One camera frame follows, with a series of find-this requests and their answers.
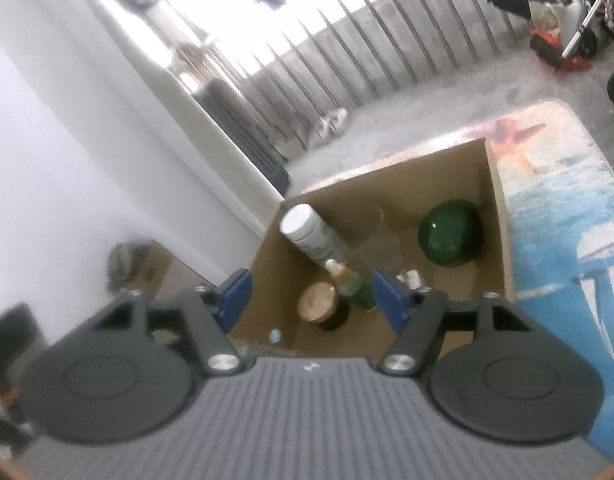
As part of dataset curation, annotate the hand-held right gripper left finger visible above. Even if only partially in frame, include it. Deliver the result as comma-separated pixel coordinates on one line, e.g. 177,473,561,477
90,268,253,377

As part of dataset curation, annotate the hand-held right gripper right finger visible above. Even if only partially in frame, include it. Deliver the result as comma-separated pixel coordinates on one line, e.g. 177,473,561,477
373,269,530,377

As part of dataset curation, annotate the green dropper bottle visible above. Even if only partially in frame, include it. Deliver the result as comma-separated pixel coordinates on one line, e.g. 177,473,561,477
324,258,380,311

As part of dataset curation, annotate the black jar with gold lid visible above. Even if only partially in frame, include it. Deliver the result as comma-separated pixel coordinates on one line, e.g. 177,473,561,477
297,281,352,332

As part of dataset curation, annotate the white plastic bottle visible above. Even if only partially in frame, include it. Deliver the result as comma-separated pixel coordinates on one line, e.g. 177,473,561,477
279,203,355,267

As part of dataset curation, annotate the brown cardboard box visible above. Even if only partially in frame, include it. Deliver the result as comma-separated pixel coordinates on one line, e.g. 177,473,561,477
227,137,518,361

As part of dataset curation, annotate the clear drinking glass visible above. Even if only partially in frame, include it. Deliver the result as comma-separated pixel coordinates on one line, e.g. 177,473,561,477
344,207,403,273

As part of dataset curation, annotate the small printed carton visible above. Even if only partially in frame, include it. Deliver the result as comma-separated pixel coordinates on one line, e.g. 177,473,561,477
107,240,175,301

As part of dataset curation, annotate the dark green round bowl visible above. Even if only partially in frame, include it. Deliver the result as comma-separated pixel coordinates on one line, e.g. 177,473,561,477
418,200,482,267

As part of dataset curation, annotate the dark mesh bag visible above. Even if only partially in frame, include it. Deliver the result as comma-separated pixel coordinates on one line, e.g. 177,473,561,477
107,242,153,291

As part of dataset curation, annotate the black ribbed panel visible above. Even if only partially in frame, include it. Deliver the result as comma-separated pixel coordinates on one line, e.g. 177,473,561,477
192,79,293,196

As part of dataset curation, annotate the printed floor mat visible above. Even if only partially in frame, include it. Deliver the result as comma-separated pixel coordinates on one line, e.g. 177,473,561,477
382,100,614,461

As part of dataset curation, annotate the black rounded object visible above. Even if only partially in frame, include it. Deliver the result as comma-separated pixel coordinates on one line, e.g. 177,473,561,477
0,302,43,411

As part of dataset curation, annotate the beige curtain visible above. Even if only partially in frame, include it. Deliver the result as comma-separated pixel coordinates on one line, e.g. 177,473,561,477
57,0,288,241

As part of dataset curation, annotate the metal balcony railing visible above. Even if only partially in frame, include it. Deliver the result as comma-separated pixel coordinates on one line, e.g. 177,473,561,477
172,0,518,151

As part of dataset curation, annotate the orange plastic object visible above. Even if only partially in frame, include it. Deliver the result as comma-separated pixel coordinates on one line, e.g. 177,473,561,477
529,27,595,73

